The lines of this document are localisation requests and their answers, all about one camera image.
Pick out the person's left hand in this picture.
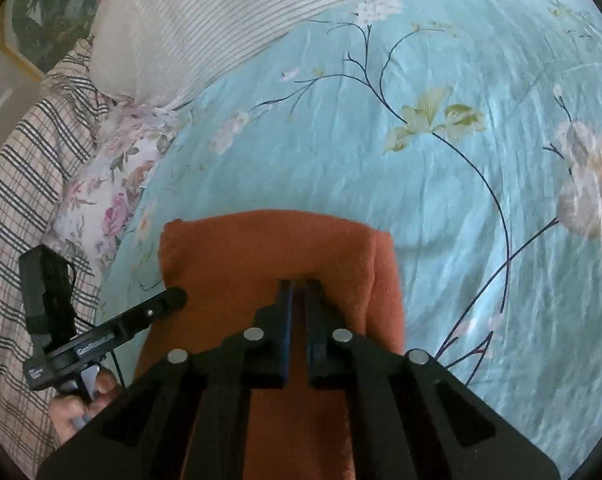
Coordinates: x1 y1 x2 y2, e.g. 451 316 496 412
48 369 126 447

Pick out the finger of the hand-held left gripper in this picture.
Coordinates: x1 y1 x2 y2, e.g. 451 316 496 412
98 287 188 342

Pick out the orange knit sweater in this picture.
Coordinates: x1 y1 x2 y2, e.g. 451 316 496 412
133 210 408 480

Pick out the white striped pillow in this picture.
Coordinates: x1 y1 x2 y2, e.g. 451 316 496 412
88 0 584 111

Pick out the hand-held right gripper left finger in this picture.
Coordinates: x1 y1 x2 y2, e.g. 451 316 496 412
37 279 296 480

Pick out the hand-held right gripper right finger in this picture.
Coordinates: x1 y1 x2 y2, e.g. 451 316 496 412
302 279 562 480

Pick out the light blue floral bedsheet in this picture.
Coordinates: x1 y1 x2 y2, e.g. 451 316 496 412
95 0 602 466

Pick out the framed wall picture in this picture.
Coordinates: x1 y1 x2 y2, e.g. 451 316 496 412
0 0 128 82

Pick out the pink floral pillow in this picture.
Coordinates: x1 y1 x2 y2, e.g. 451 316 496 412
51 95 194 273

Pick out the plaid cloth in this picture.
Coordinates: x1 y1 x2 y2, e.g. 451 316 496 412
0 52 112 476

